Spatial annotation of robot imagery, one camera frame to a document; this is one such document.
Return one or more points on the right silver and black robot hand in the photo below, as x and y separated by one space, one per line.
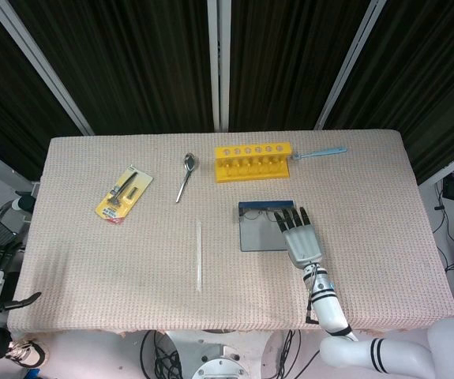
303 245

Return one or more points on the black-framed eyeglasses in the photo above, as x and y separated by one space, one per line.
261 215

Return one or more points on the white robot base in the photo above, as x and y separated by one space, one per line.
218 351

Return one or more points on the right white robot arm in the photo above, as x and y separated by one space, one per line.
329 312

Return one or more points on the black and white sneaker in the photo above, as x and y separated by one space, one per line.
27 353

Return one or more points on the yellow test tube rack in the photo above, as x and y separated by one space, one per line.
250 175

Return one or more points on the clear glass test tube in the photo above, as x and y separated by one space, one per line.
199 256

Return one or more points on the metal spoon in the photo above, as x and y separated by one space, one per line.
190 162

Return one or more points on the beige waffle-weave tablecloth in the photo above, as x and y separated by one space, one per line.
132 268

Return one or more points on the razor in yellow blister pack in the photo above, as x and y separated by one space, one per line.
124 197

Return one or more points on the black pleated curtain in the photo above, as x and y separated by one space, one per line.
132 59

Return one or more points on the white slanted frame post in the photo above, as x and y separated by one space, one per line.
349 67
41 67

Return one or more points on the white upright frame post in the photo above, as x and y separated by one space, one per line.
218 67

